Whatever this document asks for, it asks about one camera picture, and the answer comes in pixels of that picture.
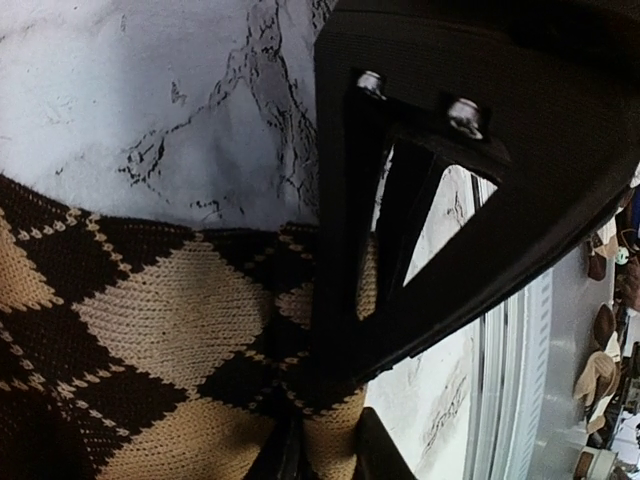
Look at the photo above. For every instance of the brown argyle sock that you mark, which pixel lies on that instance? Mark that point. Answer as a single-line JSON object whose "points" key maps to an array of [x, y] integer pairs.
{"points": [[133, 349]]}

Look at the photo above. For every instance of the aluminium front rail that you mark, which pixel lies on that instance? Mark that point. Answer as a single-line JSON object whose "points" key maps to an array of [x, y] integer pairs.
{"points": [[511, 351]]}

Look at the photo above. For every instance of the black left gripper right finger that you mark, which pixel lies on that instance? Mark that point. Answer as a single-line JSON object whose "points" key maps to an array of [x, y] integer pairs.
{"points": [[378, 458]]}

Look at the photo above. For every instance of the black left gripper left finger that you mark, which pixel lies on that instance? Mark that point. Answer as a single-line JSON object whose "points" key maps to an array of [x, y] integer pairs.
{"points": [[281, 455]]}

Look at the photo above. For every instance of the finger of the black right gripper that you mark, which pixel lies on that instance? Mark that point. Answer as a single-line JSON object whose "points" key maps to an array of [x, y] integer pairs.
{"points": [[464, 148]]}

